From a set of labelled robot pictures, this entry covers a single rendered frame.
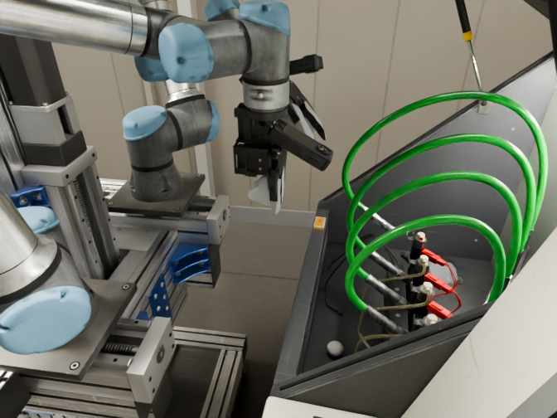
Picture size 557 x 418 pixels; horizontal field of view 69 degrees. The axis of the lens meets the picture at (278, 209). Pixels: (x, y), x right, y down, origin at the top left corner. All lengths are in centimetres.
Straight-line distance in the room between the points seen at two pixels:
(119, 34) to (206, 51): 15
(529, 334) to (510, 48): 211
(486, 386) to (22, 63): 88
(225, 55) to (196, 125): 59
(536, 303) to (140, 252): 92
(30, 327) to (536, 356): 59
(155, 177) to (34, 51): 44
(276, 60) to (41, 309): 47
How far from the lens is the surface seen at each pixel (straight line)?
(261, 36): 62
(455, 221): 62
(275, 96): 65
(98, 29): 66
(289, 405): 76
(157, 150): 113
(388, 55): 238
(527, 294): 52
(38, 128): 94
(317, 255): 108
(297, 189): 269
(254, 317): 221
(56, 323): 65
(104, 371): 86
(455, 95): 80
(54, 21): 65
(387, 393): 72
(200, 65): 58
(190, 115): 116
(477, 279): 131
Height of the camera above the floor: 163
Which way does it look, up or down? 33 degrees down
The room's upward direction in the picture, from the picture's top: straight up
